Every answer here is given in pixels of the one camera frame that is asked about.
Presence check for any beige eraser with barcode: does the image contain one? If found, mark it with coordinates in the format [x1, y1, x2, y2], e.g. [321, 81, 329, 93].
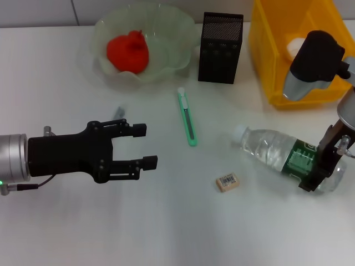
[215, 171, 241, 193]

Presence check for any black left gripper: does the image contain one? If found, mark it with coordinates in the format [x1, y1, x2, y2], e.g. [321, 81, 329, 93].
[27, 118, 158, 183]

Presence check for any grey marker pen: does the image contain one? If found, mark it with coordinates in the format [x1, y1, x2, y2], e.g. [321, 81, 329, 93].
[112, 104, 127, 121]

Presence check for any red-orange fruit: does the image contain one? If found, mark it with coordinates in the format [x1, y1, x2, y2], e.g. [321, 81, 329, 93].
[106, 29, 150, 75]

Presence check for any green utility knife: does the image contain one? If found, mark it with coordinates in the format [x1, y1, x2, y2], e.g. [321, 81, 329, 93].
[176, 87, 198, 147]

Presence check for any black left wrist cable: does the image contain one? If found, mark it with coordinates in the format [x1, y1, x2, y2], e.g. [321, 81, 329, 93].
[0, 174, 53, 196]

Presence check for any clear green-label water bottle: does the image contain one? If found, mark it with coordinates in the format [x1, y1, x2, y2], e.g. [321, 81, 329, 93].
[232, 125, 347, 194]

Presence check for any white paper ball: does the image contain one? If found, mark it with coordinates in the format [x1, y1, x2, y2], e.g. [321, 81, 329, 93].
[287, 37, 303, 60]

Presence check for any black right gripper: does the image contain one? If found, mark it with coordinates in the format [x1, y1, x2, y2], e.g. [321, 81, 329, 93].
[298, 120, 350, 192]

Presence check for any translucent green fruit bowl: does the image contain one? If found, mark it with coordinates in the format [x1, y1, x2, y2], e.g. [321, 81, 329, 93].
[92, 2, 195, 84]

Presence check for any yellow plastic bin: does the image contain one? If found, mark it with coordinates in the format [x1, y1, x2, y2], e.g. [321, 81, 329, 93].
[247, 0, 355, 110]

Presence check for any black mesh pen holder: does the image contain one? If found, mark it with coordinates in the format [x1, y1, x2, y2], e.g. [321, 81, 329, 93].
[197, 12, 244, 84]

